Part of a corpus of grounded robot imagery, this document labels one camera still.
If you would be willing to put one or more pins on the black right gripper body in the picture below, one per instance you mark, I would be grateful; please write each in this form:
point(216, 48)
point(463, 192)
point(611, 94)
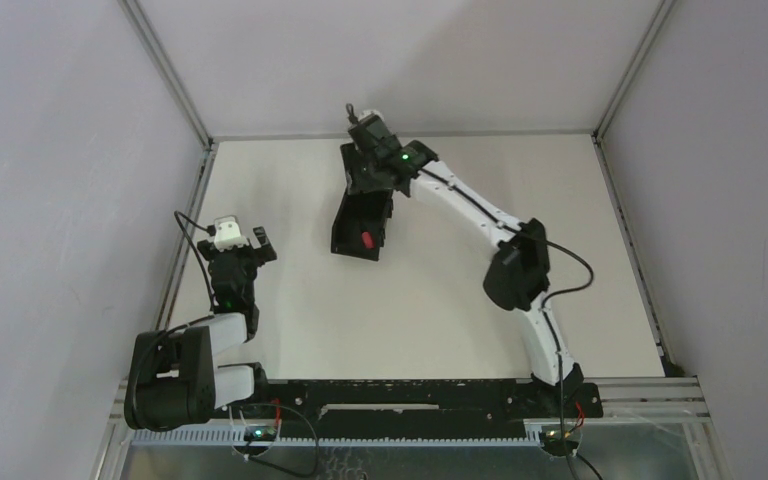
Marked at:
point(371, 167)

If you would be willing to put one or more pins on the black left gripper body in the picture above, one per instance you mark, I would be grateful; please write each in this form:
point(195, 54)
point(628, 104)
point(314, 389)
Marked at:
point(241, 253)

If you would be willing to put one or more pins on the red handled screwdriver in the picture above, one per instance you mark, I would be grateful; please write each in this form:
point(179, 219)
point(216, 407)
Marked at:
point(367, 240)

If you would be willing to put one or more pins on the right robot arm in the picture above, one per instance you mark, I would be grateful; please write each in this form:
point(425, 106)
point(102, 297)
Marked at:
point(517, 276)

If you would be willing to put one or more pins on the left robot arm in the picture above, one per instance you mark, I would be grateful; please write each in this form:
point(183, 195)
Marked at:
point(174, 378)

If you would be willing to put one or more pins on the black plastic storage bin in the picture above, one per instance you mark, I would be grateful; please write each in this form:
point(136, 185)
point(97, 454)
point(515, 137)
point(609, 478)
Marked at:
point(357, 213)

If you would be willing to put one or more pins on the left electronics board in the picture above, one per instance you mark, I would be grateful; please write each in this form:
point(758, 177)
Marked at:
point(255, 434)

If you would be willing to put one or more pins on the electronics board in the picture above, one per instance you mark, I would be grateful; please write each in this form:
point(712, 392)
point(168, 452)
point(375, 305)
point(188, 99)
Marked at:
point(557, 444)
point(255, 434)

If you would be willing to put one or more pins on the right electronics board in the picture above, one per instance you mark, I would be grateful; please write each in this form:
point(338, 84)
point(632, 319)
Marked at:
point(557, 444)

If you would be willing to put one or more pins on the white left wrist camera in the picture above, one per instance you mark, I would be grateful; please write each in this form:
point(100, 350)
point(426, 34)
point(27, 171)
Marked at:
point(228, 234)

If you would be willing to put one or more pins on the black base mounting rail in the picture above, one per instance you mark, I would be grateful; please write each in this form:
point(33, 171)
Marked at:
point(450, 408)

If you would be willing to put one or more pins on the grey slotted cable duct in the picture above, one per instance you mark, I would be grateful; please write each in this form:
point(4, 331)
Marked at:
point(226, 435)

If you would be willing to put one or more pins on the aluminium frame profile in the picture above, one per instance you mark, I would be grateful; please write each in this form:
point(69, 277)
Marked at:
point(676, 386)

